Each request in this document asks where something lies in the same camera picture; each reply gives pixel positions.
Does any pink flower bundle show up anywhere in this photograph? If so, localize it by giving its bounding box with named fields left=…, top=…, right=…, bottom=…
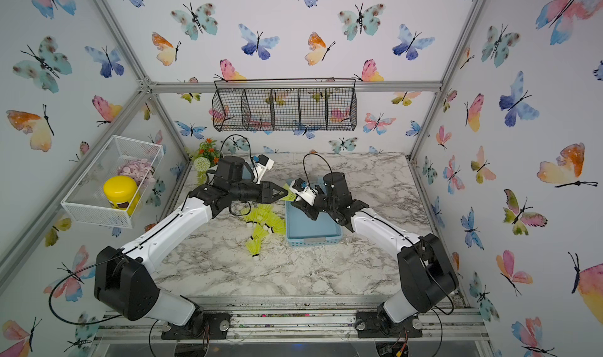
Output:
left=117, top=159, right=155, bottom=186

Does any light blue perforated storage box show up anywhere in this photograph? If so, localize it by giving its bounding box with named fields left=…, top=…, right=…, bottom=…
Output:
left=285, top=197, right=343, bottom=247

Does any yellow lidded jar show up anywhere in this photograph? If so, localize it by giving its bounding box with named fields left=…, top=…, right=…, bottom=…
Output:
left=103, top=176, right=141, bottom=217

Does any yellow shuttlecock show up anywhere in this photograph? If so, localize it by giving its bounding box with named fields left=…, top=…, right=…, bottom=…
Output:
left=257, top=204, right=273, bottom=222
left=245, top=239, right=262, bottom=259
left=243, top=209, right=261, bottom=228
left=251, top=224, right=269, bottom=242
left=265, top=217, right=286, bottom=235
left=282, top=184, right=298, bottom=202

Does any white pot with artificial plant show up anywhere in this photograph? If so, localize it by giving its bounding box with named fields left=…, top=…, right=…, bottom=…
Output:
left=193, top=138, right=222, bottom=185

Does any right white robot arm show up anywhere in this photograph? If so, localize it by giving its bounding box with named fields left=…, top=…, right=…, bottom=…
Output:
left=290, top=172, right=459, bottom=334

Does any white wire wall basket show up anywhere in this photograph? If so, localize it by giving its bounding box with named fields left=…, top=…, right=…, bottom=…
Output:
left=61, top=135, right=164, bottom=228

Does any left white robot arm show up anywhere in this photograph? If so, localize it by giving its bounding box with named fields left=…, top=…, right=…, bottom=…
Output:
left=94, top=154, right=287, bottom=330

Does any black wire wall basket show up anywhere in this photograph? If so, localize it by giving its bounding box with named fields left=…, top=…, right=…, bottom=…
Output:
left=210, top=78, right=357, bottom=133

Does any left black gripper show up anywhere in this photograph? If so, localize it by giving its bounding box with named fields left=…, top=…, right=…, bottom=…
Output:
left=229, top=180, right=288, bottom=206

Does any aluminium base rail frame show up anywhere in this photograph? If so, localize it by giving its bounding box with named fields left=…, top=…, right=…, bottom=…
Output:
left=91, top=295, right=498, bottom=356

